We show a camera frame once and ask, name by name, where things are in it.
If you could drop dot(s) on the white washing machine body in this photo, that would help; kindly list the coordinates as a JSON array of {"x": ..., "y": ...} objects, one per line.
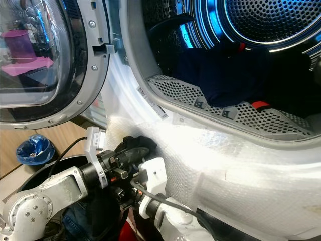
[{"x": 230, "y": 175}]

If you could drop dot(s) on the bin with blue bag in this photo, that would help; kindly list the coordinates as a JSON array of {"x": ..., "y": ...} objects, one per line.
[{"x": 32, "y": 149}]

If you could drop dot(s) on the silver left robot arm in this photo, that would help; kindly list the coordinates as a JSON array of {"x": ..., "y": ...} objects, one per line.
[{"x": 30, "y": 211}]

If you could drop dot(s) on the red cloth piece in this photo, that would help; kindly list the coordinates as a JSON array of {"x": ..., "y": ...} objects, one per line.
[{"x": 261, "y": 105}]

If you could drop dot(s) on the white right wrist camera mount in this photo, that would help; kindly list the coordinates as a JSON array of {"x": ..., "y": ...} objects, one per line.
[{"x": 153, "y": 173}]

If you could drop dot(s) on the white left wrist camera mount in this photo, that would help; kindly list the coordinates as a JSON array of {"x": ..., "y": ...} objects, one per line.
[{"x": 94, "y": 145}]

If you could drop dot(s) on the round glass washer door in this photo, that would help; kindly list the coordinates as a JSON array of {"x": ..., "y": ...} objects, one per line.
[{"x": 30, "y": 60}]

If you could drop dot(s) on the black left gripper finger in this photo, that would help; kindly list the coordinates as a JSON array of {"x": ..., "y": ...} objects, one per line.
[
  {"x": 136, "y": 142},
  {"x": 135, "y": 156}
]

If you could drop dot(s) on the red garment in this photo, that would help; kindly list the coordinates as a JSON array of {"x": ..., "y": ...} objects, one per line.
[{"x": 138, "y": 233}]

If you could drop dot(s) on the blue denim garment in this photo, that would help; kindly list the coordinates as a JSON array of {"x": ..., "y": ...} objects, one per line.
[{"x": 77, "y": 223}]

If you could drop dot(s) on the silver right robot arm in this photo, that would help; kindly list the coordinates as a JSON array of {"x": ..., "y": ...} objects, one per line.
[{"x": 180, "y": 226}]

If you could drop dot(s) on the white label sticker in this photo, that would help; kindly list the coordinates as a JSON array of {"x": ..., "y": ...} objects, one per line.
[{"x": 152, "y": 102}]

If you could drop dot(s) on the dark navy garment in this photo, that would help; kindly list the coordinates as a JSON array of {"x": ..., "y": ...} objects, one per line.
[{"x": 220, "y": 75}]

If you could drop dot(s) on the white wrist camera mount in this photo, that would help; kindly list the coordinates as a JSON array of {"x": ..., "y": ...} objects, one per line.
[
  {"x": 153, "y": 173},
  {"x": 94, "y": 145}
]

